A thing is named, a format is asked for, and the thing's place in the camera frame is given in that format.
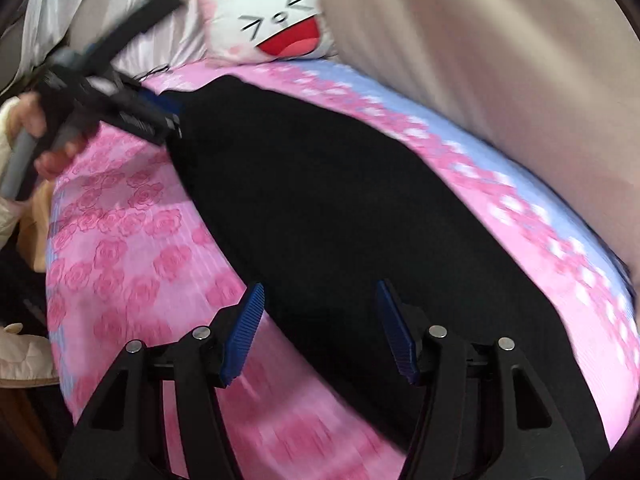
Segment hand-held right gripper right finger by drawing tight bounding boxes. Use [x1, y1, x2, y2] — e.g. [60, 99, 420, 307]
[375, 280, 608, 480]

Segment pink floral bed sheet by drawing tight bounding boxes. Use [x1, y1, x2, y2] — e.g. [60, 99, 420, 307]
[45, 52, 640, 480]

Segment black pants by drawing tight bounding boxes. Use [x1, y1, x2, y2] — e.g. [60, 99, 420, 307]
[160, 75, 617, 463]

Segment white cat face pillow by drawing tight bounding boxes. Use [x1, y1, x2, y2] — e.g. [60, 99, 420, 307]
[186, 0, 337, 67]

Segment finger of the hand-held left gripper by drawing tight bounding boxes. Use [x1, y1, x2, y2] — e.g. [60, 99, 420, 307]
[97, 0, 185, 68]
[117, 82, 185, 147]

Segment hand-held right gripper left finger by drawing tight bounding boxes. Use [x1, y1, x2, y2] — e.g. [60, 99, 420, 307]
[57, 282, 266, 480]

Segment person's left hand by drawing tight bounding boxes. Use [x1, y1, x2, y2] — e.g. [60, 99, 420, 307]
[7, 94, 89, 180]

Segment beige curtain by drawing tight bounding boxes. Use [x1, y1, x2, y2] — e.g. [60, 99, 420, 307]
[314, 0, 640, 283]

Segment person's left forearm cream sleeve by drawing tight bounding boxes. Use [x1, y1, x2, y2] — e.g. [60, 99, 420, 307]
[0, 107, 33, 256]

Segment cream quilted jacket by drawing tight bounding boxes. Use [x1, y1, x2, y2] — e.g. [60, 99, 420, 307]
[0, 322, 63, 389]

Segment grey satin cloth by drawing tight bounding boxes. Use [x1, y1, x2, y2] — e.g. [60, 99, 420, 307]
[0, 0, 213, 98]

